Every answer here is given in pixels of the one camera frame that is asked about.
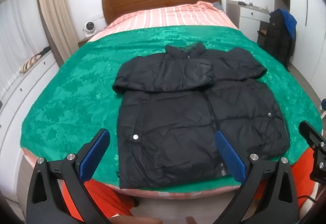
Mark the black puffer jacket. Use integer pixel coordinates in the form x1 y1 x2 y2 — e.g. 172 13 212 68
113 42 290 189

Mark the orange red blanket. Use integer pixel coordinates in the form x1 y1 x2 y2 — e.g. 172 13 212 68
61 147 315 222

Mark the black coat on chair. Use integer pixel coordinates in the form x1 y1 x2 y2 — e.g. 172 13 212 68
259 12 296 69

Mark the white window-side cabinet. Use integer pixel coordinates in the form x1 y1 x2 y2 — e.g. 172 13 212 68
1 51 59 203

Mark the green patterned bedspread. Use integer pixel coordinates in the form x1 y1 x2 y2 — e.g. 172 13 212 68
20 25 323 193

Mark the blue garment on chair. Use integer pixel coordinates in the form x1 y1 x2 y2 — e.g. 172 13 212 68
270 9 297 39

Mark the white wardrobe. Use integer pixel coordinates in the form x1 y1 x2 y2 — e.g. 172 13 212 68
290 0 325 100

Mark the white desk with drawers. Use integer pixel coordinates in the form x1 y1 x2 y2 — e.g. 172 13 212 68
226 0 270 42

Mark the striped folded cloth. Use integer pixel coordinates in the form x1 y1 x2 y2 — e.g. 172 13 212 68
19 54 42 73

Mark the white sheer curtain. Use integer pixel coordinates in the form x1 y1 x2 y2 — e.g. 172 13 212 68
1 0 49 96

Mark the pink plaid bed sheet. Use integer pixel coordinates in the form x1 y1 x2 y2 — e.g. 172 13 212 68
90 1 237 42

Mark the small white fan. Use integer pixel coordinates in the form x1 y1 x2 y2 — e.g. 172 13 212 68
83 21 97 38

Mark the beige curtain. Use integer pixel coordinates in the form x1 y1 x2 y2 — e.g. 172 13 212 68
37 0 78 66

